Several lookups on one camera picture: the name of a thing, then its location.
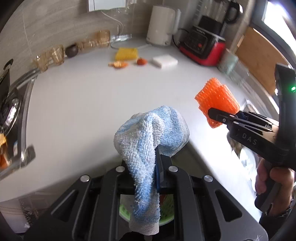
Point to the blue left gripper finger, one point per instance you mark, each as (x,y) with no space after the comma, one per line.
(159,171)

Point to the blue white towel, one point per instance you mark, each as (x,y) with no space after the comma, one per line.
(163,128)

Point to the orange foam fruit net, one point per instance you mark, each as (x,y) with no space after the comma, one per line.
(216,95)

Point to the green perforated trash basket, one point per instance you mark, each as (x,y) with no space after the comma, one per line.
(166,208)

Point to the person's right hand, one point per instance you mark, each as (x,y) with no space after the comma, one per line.
(284,176)

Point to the clear glass cup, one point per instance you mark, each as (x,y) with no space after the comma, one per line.
(239,74)

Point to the wooden cutting board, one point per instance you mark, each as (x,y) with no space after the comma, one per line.
(260,56)

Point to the white sponge block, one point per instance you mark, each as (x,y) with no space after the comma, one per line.
(164,61)

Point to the white green mug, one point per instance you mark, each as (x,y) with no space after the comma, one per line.
(227,62)

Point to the small orange fruit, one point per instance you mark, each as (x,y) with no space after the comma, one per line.
(141,61)

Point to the orange peel piece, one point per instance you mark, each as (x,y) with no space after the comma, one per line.
(118,64)

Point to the yellow foam fruit net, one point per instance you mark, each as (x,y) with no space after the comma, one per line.
(126,54)

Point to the red black blender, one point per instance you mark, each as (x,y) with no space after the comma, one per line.
(205,43)

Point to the amber glass cup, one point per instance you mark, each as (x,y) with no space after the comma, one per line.
(87,44)
(103,38)
(57,54)
(42,61)

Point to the white electric kettle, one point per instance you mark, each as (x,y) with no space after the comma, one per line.
(163,24)

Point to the dark brown clay cup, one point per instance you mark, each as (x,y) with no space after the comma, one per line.
(72,50)

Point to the gas stove top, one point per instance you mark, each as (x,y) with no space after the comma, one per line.
(15,153)

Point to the black wok with lid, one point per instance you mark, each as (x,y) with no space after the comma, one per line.
(5,81)

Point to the white wall box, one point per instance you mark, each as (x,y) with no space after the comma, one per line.
(97,5)

